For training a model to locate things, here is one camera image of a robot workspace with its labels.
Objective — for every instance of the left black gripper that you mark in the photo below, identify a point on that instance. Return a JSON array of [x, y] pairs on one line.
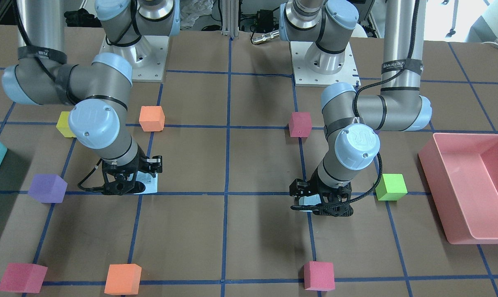
[[311, 185]]

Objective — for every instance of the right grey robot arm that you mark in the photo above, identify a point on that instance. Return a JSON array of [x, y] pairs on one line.
[[98, 93]]

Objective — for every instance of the far orange foam block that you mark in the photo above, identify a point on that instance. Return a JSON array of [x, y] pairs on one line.
[[123, 279]]

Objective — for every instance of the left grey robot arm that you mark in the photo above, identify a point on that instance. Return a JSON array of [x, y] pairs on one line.
[[350, 117]]

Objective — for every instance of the purple foam block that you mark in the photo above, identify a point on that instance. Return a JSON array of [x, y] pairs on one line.
[[48, 188]]

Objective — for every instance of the near pink block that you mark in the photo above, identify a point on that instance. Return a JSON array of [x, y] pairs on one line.
[[300, 124]]

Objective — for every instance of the pink plastic bin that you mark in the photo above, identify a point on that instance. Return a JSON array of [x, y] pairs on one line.
[[462, 173]]

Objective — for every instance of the pink block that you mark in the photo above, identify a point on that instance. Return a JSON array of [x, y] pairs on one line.
[[23, 278], [319, 276], [300, 124]]

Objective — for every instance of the orange foam block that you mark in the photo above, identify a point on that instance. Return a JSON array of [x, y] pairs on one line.
[[152, 118], [123, 279]]

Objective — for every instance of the aluminium frame post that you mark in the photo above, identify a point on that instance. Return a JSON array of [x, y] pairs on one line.
[[229, 18]]

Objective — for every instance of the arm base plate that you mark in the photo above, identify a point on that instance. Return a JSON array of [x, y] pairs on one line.
[[147, 57], [315, 68]]

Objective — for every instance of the far pink block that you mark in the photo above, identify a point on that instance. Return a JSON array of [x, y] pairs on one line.
[[319, 276], [23, 278]]

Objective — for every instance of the yellow foam block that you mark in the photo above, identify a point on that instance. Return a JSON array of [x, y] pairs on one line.
[[63, 125]]

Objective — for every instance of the near orange foam block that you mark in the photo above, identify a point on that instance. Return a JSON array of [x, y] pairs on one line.
[[152, 118]]

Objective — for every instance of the green foam block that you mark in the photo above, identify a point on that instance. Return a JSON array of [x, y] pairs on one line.
[[391, 187]]

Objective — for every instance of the light blue block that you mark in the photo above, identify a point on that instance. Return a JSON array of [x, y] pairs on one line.
[[151, 183], [311, 200]]

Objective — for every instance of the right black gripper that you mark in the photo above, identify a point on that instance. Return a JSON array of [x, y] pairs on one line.
[[140, 166]]

